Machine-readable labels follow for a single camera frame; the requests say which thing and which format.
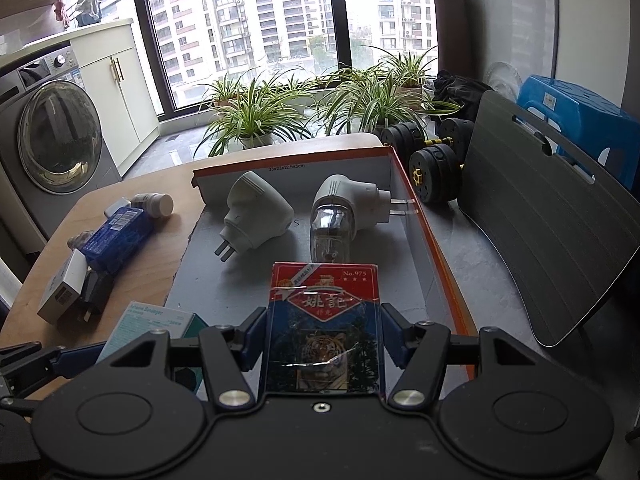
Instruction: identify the grey hanging cloth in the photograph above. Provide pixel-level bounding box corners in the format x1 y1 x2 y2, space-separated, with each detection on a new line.
75 0 104 29

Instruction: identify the wall shelf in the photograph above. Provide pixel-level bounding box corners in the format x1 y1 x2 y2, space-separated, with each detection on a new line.
0 0 81 36

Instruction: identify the orange-edged cardboard box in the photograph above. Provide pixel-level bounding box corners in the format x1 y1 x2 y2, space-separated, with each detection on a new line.
165 145 479 382

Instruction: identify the white and teal box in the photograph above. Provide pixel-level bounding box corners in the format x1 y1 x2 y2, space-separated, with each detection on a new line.
37 250 89 325

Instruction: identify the grey front-load washing machine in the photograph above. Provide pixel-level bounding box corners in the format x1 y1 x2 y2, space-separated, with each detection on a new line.
0 45 124 256

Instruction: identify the blue plastic stool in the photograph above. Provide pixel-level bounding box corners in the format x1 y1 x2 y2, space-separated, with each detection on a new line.
517 75 640 192

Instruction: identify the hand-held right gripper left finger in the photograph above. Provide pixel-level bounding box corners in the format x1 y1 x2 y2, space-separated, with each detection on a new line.
100 306 270 410

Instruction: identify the spider plant terracotta pot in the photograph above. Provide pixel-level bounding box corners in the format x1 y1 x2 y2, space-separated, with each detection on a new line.
197 72 251 111

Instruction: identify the grey folding lap desk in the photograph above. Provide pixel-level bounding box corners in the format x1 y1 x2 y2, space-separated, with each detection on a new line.
460 91 640 349

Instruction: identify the black bag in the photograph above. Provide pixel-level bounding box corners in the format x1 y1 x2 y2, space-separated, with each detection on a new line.
432 71 494 124

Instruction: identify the white round fan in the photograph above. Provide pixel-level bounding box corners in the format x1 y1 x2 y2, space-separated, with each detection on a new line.
482 61 524 104

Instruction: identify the cream cabinet side panel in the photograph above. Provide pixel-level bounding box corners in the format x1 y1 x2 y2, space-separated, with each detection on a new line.
0 157 51 256

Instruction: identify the black dumbbell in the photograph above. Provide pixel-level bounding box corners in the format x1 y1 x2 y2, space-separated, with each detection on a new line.
409 144 469 205
380 119 476 154

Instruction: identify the white plug adapter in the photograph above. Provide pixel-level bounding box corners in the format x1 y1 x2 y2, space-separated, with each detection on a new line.
215 171 296 264

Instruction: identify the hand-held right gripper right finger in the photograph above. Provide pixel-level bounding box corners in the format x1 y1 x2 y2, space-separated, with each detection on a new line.
381 302 542 410

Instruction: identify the black charger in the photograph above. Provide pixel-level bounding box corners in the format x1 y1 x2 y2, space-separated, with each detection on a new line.
77 270 115 319

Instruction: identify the light teal box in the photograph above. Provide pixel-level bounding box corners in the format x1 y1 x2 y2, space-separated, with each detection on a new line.
96 302 211 397

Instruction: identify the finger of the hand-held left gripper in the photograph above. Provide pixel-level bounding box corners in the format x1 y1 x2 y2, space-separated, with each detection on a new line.
0 396 40 461
0 342 109 404

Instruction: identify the white medicine bottle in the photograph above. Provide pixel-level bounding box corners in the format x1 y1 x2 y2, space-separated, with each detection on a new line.
131 191 175 224

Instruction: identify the white mosquito repellent heater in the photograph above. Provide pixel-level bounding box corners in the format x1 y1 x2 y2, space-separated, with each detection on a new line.
309 174 417 266

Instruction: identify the potted spider plant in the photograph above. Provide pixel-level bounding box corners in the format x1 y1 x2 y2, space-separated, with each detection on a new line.
272 67 326 114
360 45 441 96
312 67 461 137

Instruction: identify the black window frame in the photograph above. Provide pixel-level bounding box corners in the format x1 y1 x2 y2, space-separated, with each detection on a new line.
127 0 560 122

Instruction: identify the red blue playing card pack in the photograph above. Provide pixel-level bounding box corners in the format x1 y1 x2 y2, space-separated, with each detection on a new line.
262 261 384 395

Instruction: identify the cream cabinet with brass handles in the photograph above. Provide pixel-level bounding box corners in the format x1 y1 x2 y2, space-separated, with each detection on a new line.
67 17 162 179

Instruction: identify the blue box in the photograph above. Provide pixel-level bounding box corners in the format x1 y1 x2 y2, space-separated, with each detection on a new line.
80 207 155 276

